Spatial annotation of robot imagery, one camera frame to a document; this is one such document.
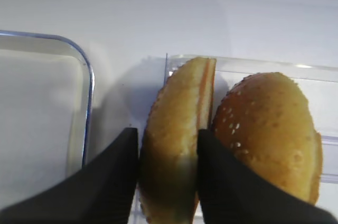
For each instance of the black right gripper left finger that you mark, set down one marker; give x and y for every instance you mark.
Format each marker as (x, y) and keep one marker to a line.
(101, 192)

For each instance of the sesame bun right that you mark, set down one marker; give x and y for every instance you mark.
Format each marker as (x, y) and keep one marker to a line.
(265, 122)

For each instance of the cream metal tray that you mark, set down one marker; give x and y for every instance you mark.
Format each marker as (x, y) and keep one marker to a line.
(47, 85)

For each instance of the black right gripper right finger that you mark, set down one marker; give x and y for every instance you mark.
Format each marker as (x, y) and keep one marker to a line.
(230, 192)

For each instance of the clear acrylic rack right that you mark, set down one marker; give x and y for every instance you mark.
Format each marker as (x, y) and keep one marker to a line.
(318, 84)

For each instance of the sesame bun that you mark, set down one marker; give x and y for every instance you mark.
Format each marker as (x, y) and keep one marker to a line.
(168, 155)
(265, 122)

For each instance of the sesame top bun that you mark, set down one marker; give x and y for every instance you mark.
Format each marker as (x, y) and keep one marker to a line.
(168, 155)

